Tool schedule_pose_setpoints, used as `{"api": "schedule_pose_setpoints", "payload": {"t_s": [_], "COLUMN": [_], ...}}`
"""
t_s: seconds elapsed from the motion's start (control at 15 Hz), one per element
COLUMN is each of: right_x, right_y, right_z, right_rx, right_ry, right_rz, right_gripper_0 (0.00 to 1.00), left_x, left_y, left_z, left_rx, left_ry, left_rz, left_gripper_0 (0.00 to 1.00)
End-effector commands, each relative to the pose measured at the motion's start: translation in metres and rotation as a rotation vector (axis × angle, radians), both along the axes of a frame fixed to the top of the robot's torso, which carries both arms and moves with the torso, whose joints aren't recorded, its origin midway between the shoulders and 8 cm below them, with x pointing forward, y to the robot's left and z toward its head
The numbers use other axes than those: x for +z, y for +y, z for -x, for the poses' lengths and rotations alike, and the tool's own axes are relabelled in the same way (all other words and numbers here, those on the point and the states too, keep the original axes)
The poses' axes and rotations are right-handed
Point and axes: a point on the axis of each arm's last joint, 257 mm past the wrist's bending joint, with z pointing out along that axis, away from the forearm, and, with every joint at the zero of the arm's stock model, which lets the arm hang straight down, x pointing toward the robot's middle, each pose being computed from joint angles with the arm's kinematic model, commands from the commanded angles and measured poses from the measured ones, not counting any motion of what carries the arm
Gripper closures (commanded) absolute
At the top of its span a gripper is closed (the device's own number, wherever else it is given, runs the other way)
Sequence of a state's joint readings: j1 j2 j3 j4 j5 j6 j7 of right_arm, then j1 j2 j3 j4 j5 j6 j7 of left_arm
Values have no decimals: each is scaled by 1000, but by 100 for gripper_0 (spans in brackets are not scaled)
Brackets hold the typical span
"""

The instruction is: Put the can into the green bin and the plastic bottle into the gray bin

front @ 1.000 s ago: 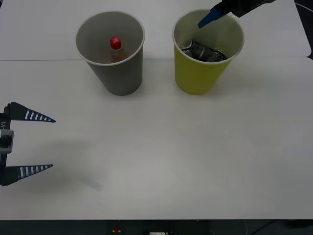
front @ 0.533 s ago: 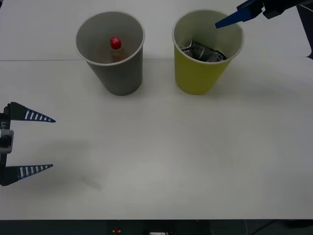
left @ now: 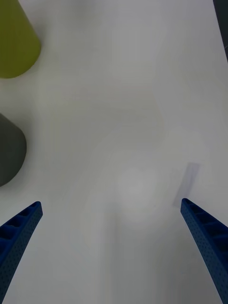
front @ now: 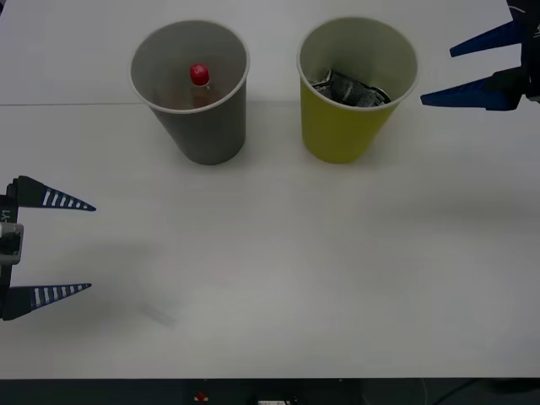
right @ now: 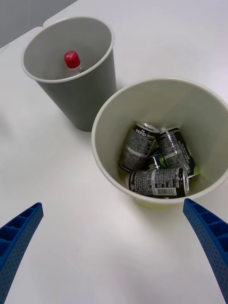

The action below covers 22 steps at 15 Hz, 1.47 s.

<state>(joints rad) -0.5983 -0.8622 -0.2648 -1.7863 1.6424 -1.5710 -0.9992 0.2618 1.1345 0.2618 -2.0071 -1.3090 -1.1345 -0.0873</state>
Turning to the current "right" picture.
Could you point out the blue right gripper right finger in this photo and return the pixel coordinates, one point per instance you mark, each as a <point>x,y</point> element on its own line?
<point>211,237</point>

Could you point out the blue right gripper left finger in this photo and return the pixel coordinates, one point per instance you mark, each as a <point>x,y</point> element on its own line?
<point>16,244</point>

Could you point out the black and silver drink can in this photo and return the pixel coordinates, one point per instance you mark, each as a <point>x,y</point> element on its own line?
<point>156,181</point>

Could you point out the black and green drink can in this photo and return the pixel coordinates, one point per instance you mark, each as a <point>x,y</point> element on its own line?
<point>156,162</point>

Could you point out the yellow-green plastic bin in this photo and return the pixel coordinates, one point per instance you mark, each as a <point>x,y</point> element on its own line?
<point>114,118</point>

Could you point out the grey plastic bin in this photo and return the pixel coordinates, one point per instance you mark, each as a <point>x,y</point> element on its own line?
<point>78,102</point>

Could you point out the clear bottle with red cap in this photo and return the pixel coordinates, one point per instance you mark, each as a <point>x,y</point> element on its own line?
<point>72,59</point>

